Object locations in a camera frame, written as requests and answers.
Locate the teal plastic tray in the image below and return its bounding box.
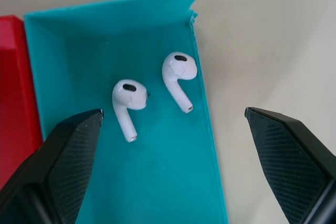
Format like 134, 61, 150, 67
23, 0, 230, 224

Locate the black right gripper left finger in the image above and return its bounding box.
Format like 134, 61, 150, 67
0, 108, 105, 224

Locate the red plastic tray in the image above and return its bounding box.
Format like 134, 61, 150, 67
0, 15, 44, 191

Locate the white earbud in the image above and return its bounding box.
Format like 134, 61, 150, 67
112, 78, 148, 143
161, 51, 198, 114

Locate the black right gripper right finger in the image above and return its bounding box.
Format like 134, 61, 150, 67
244, 106, 336, 224

